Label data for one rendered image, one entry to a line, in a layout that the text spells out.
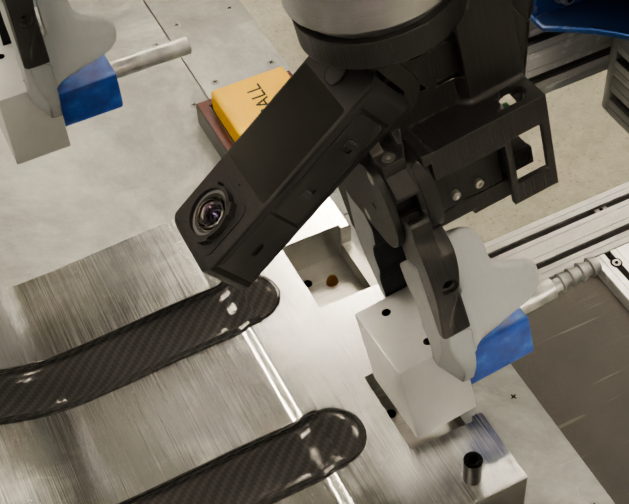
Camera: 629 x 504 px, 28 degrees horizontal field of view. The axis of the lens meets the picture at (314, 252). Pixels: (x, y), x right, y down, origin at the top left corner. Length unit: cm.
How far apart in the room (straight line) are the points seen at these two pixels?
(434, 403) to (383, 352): 4
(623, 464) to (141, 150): 75
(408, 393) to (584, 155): 149
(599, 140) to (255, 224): 162
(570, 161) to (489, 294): 149
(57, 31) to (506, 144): 31
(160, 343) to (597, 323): 94
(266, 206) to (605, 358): 107
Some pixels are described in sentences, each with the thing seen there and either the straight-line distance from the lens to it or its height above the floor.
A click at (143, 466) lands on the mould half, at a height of 88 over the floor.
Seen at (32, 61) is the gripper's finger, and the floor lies 100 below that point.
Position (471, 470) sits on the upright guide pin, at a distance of 64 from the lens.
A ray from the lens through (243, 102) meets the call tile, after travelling 93.
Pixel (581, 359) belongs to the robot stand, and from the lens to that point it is 156.
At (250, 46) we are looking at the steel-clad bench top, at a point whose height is 80.
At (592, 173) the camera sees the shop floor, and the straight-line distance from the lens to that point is 207.
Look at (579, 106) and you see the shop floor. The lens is 218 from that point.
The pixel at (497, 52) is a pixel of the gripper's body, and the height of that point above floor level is 111.
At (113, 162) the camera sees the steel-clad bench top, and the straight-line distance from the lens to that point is 96.
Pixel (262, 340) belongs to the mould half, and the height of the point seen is 89.
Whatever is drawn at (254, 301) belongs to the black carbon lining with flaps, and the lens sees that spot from 74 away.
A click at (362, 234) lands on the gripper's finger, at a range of 63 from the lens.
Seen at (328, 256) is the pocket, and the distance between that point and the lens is 78.
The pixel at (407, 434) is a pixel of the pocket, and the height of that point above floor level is 86.
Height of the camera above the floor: 146
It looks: 49 degrees down
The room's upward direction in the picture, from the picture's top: 5 degrees counter-clockwise
